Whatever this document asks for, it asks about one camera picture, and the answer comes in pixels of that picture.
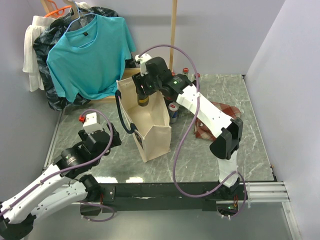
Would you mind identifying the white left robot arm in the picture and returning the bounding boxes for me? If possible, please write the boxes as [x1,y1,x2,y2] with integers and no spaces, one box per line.
[0,123,122,240]

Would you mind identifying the wooden clothes rack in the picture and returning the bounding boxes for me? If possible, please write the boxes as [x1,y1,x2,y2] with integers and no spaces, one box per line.
[39,0,178,102]

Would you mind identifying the white hanging garment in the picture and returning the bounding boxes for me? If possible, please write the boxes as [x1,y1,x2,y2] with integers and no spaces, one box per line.
[22,1,94,92]

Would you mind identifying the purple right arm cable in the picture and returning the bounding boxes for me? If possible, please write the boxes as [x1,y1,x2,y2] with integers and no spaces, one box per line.
[138,44,248,219]

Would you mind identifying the aluminium rail profile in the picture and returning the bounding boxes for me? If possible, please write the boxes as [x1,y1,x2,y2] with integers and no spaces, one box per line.
[246,182,290,203]

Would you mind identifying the beige canvas tote bag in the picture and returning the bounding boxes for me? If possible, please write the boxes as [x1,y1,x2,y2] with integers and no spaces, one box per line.
[116,78,172,163]

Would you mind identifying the red tab drink can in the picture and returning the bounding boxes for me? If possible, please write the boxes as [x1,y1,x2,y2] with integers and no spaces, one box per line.
[168,102,179,124]

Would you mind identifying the light blue wire hanger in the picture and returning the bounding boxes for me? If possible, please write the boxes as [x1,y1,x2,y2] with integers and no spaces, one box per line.
[63,1,98,51]

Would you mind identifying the orange plastic hanger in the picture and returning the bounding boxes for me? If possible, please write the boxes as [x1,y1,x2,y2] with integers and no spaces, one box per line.
[40,0,72,19]

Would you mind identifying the turquoise t-shirt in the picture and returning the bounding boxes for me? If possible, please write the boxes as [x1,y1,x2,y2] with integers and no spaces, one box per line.
[46,15,136,103]

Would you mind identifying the dark floral patterned shirt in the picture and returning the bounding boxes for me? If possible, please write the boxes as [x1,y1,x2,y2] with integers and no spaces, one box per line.
[33,6,137,111]

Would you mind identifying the silver top drink can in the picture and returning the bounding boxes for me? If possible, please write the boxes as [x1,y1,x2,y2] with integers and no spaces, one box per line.
[137,94,149,107]

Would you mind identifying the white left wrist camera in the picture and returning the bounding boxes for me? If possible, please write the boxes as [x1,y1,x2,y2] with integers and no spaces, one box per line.
[78,112,103,134]

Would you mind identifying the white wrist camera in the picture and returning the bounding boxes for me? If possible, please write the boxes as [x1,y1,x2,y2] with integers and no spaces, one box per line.
[78,112,103,134]
[134,53,152,76]

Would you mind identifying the red plaid cloth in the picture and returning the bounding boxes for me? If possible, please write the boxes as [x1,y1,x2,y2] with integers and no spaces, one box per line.
[193,100,242,142]

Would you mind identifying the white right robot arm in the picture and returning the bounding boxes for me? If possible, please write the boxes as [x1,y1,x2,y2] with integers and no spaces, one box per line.
[132,53,243,199]

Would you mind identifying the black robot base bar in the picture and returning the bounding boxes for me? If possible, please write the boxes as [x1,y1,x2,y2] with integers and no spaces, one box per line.
[85,182,248,212]

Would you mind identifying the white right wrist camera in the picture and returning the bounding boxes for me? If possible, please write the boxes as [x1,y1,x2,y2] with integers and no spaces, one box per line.
[134,53,152,76]

